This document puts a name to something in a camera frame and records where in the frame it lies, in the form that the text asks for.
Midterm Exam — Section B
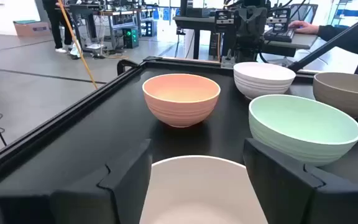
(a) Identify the grey desk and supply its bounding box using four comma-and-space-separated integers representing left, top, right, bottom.
261, 32, 319, 59

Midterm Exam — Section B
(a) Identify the workbench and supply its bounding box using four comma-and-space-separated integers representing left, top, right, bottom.
69, 3, 155, 57

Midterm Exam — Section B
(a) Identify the black frame handle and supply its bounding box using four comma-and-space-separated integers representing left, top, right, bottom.
116, 58, 140, 77

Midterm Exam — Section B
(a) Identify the mint green bowl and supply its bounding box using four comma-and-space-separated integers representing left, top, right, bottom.
248, 94, 358, 167

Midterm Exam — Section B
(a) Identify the black keyboard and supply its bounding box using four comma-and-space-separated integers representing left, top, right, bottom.
263, 28, 295, 44

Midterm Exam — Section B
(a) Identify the taupe bowl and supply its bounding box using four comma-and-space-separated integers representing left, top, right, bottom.
312, 72, 358, 119

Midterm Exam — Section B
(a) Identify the cream bowl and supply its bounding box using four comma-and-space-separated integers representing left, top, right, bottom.
139, 154, 269, 224

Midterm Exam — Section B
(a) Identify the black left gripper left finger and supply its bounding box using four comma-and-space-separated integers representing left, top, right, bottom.
0, 138, 153, 224

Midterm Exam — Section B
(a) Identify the yellow broom stick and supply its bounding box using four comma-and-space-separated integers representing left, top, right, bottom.
56, 0, 99, 91

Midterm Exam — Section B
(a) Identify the small pink bowl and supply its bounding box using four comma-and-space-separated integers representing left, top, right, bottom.
142, 73, 221, 128

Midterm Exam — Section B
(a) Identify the cardboard box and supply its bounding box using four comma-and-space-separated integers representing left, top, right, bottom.
13, 19, 52, 38

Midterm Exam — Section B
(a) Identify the person's forearm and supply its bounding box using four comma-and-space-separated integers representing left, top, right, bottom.
317, 24, 358, 57

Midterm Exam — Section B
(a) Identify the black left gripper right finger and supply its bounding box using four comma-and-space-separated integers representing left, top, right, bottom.
242, 138, 358, 224

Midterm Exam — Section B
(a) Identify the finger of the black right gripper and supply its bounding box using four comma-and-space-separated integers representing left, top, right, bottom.
267, 7, 291, 32
214, 9, 236, 32

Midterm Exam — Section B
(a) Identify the green lit computer tower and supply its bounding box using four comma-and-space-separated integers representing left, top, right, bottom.
122, 26, 140, 49

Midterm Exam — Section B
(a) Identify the person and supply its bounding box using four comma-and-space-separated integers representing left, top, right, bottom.
41, 0, 74, 54

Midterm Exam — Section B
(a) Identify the person's hand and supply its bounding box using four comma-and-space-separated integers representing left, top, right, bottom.
287, 20, 320, 35

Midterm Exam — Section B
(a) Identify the black side table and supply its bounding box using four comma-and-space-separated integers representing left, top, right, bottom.
172, 14, 230, 60

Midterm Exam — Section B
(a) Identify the white bowl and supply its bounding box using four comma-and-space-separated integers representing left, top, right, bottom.
233, 61, 296, 100

